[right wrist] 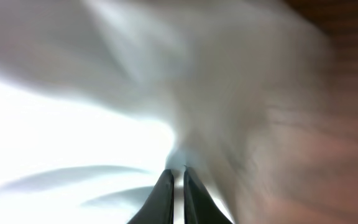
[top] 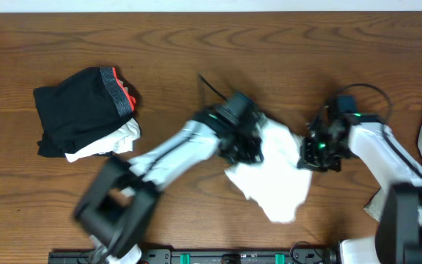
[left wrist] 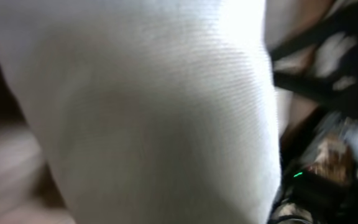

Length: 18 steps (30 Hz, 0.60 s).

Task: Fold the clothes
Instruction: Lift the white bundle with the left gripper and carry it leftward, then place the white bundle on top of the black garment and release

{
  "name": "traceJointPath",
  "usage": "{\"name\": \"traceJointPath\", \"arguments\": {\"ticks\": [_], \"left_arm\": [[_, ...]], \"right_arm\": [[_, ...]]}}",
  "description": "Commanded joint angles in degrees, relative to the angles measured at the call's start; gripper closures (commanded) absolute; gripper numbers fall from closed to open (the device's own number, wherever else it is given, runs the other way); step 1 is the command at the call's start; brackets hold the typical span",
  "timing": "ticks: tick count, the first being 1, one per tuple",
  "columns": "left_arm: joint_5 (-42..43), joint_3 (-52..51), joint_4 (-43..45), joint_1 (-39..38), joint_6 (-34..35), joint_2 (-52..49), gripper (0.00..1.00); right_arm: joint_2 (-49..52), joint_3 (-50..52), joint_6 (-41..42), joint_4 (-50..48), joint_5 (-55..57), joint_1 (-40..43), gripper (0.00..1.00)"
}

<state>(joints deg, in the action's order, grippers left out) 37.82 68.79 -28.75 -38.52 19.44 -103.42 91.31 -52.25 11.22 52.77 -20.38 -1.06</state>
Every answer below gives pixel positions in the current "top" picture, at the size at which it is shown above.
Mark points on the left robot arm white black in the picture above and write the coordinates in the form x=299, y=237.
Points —
x=117, y=207

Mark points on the white Puma t-shirt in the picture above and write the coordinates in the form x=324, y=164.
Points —
x=277, y=185

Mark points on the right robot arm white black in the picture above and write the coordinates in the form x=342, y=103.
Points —
x=398, y=238

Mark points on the white folded cloth under pile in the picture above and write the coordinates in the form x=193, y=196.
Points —
x=119, y=141

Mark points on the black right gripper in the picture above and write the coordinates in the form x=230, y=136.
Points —
x=308, y=161

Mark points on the black folded garment orange trim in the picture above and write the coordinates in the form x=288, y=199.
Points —
x=80, y=110

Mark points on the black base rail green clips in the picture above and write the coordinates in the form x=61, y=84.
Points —
x=302, y=252

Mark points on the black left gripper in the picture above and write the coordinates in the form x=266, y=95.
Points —
x=245, y=153

